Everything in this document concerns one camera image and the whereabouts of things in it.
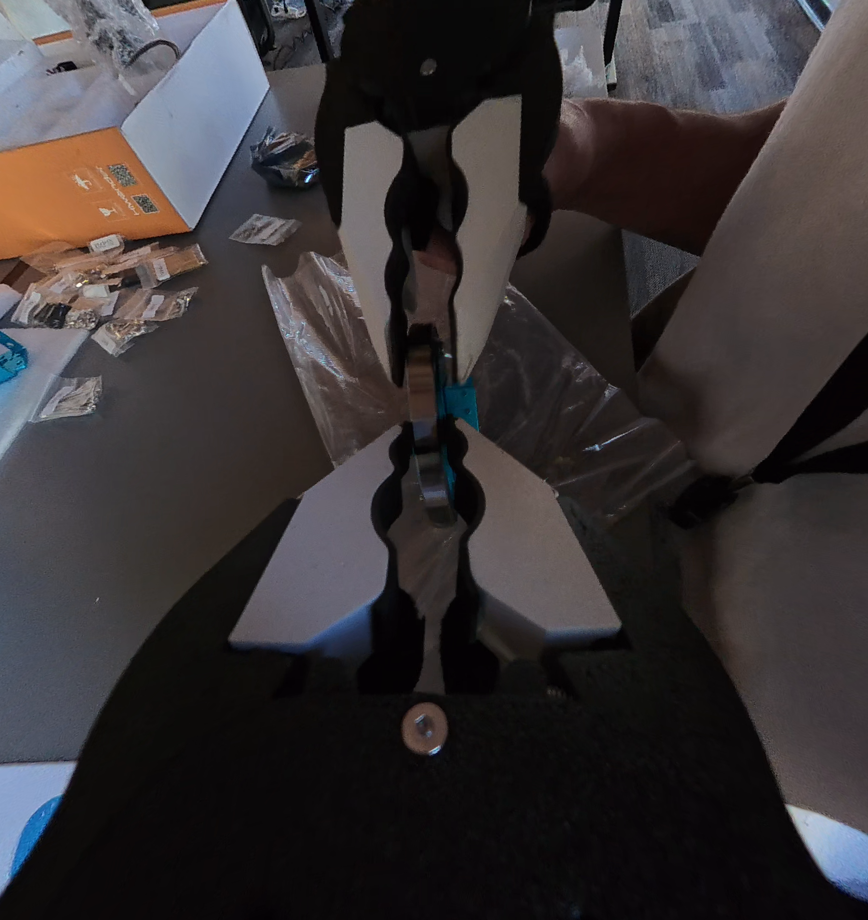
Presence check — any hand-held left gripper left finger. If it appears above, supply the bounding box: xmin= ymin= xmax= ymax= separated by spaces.
xmin=229 ymin=424 xmax=426 ymax=694

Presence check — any small labelled hardware bag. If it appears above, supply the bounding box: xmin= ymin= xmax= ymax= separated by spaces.
xmin=229 ymin=213 xmax=302 ymax=247

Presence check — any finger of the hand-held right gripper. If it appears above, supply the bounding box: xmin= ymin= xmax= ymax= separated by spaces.
xmin=434 ymin=95 xmax=528 ymax=382
xmin=339 ymin=124 xmax=417 ymax=385

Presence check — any clear plastic bag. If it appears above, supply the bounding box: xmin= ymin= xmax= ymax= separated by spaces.
xmin=46 ymin=0 xmax=163 ymax=57
xmin=261 ymin=252 xmax=695 ymax=534

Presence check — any grey desk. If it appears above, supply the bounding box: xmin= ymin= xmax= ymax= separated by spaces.
xmin=0 ymin=65 xmax=701 ymax=770

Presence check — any person's right hand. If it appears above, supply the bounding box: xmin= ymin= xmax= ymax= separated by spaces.
xmin=411 ymin=99 xmax=611 ymax=277

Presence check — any black lanyard strap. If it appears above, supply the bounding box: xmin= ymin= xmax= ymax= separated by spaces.
xmin=667 ymin=302 xmax=868 ymax=530

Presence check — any blue disc with bearing ring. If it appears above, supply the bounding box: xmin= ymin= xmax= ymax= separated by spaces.
xmin=404 ymin=323 xmax=481 ymax=529

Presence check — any silver antistatic bag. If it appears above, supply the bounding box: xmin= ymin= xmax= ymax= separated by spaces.
xmin=250 ymin=128 xmax=321 ymax=190

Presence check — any pile of small hardware bags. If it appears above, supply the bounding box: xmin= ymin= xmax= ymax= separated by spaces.
xmin=10 ymin=233 xmax=210 ymax=425

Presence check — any orange and white cardboard box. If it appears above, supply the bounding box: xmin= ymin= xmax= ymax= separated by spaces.
xmin=0 ymin=0 xmax=271 ymax=264

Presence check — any black cable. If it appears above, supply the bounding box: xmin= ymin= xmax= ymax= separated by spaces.
xmin=121 ymin=39 xmax=185 ymax=70

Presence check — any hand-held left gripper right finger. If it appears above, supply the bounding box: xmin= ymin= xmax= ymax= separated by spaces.
xmin=437 ymin=419 xmax=622 ymax=694

